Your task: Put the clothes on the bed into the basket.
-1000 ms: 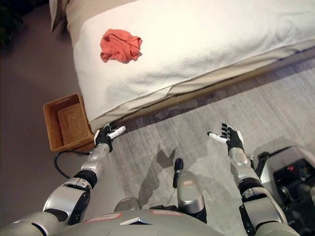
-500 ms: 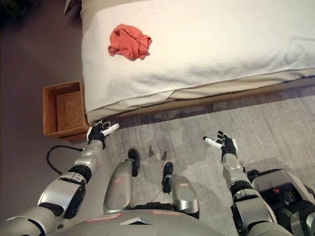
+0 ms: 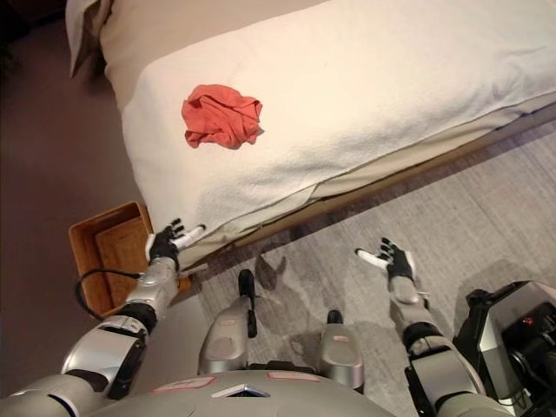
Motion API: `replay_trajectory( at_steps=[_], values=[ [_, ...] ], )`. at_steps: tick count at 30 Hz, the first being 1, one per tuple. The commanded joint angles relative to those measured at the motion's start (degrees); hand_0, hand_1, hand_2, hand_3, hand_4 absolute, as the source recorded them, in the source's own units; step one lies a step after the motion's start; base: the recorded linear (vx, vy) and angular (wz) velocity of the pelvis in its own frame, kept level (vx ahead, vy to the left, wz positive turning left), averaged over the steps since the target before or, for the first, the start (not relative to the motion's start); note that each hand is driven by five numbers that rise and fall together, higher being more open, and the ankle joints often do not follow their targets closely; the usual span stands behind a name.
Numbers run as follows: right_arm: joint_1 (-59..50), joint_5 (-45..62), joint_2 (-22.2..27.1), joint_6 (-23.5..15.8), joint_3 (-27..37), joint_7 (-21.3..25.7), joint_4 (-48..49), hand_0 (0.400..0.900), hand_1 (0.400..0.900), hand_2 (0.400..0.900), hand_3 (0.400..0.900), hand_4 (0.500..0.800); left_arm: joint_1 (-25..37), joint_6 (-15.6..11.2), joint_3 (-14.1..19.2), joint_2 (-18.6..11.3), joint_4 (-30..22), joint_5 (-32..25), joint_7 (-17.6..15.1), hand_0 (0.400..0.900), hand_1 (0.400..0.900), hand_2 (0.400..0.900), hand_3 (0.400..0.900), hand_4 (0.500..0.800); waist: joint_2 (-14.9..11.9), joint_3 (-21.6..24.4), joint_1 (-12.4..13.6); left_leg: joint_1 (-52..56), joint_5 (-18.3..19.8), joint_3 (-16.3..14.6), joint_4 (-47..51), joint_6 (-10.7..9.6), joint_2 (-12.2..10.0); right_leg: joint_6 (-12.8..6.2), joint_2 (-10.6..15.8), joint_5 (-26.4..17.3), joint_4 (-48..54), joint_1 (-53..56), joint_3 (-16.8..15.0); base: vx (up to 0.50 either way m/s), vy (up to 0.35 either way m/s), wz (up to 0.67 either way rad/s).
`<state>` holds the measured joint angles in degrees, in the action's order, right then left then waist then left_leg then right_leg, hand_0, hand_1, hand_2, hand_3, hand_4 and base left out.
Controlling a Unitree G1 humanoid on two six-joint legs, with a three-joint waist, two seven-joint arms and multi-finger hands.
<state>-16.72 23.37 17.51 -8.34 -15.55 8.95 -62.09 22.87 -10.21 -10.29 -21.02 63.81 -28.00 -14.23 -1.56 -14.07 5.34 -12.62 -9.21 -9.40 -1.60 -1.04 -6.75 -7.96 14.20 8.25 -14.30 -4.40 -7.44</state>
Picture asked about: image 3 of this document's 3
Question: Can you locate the silver robot leg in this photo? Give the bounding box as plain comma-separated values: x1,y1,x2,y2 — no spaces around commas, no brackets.
197,297,258,377
319,323,364,394

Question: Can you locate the orange cloth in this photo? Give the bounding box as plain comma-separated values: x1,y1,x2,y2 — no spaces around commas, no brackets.
181,83,265,150

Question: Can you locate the brown wicker basket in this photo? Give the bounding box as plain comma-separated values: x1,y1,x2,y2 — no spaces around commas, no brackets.
68,201,193,319

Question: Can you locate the tan bed frame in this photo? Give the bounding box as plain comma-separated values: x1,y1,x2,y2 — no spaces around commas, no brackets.
232,113,556,249

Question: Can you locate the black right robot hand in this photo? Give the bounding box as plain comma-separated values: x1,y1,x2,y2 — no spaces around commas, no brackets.
354,236,419,283

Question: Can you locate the silver robot torso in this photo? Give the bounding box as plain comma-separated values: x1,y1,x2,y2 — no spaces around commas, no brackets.
84,367,420,417

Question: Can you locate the grey patterned rug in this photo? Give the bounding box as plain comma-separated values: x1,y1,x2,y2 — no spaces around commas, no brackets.
189,119,556,417

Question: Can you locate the bed with white blanket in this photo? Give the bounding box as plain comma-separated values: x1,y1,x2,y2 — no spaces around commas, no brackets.
120,0,556,267

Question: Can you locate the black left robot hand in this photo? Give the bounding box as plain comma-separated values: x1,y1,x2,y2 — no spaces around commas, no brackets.
145,218,207,266

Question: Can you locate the black and silver machine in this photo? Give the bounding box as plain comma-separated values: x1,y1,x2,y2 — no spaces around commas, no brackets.
451,280,556,410

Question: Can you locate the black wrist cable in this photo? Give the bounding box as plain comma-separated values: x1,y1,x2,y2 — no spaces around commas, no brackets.
76,268,145,321

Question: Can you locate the beige duvet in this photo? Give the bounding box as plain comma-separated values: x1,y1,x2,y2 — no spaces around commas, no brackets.
98,0,334,115

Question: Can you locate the black left robot foot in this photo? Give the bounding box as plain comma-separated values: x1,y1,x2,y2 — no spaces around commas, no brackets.
237,268,259,301

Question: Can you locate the silver right robot leg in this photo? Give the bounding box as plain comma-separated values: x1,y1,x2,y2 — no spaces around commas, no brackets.
319,323,364,394

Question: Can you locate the silver left robot leg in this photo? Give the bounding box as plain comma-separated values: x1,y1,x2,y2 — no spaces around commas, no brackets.
197,297,258,377

